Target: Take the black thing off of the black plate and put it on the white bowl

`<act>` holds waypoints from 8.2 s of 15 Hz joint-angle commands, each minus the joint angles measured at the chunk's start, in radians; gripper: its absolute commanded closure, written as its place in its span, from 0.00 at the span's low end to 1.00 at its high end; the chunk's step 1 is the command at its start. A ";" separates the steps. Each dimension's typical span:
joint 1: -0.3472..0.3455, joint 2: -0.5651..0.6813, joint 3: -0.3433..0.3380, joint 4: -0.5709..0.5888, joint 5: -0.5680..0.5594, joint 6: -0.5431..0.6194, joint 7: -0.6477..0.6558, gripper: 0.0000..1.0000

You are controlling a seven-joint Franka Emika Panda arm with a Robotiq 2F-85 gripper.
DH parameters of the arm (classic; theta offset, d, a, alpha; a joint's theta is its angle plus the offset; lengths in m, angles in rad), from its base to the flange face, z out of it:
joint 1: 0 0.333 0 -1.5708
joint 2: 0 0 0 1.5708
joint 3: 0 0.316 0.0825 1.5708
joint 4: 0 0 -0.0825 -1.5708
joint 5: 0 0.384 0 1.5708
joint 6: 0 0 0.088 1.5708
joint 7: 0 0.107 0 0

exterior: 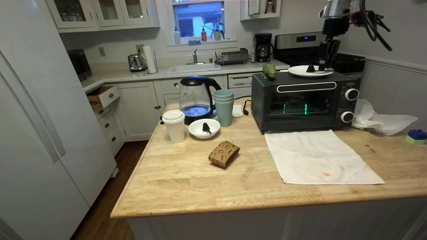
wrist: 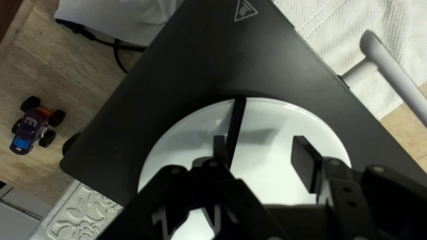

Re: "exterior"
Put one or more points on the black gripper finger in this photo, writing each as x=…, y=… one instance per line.
x=323, y=55
x=333, y=54

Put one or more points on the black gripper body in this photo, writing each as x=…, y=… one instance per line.
x=335, y=27

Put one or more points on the white plate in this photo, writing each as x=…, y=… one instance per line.
x=297, y=71

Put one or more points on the white bowl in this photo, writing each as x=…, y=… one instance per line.
x=197, y=130

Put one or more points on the green avocado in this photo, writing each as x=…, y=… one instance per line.
x=269, y=71

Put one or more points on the black coffee maker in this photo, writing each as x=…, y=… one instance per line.
x=263, y=48

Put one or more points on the black toaster oven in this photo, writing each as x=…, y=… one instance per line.
x=267, y=111

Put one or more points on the crumpled white paper towel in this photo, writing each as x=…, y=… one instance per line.
x=381, y=122

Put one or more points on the black dish rack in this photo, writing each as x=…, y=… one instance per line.
x=231, y=58

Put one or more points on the white stained cloth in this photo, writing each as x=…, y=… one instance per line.
x=320, y=155

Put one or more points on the stacked teal cups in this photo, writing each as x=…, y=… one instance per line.
x=224, y=108

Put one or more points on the blue and green sponge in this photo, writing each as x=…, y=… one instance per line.
x=416, y=136

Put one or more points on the orange soap bottle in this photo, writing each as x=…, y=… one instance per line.
x=204, y=35

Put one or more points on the chrome sink faucet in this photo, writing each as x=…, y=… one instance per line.
x=195, y=55

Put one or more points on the kitchen window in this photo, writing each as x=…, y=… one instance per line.
x=197, y=20

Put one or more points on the glass electric kettle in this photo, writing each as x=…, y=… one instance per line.
x=195, y=98

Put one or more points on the slice of brown bread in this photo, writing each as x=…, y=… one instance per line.
x=224, y=154

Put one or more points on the white soap bottle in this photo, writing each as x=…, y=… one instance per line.
x=176, y=38

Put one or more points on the white lidded cup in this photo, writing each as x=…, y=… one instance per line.
x=173, y=127

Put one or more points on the white paper towel roll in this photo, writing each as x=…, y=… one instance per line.
x=151, y=60

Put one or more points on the white kitchen island base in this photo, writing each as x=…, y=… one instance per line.
x=267, y=222

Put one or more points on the silver toaster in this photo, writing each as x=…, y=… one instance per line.
x=136, y=63

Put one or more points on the white lower kitchen cabinets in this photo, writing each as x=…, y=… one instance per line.
x=137, y=111

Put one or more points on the open white drawer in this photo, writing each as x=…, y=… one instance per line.
x=103, y=96

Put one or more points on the black countertop appliance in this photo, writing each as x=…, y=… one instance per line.
x=80, y=64

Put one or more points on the white refrigerator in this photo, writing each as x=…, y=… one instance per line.
x=34, y=134

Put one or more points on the white open wall cabinet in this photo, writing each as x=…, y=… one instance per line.
x=260, y=8

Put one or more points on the white glass door wall cabinets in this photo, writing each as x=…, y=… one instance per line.
x=101, y=14

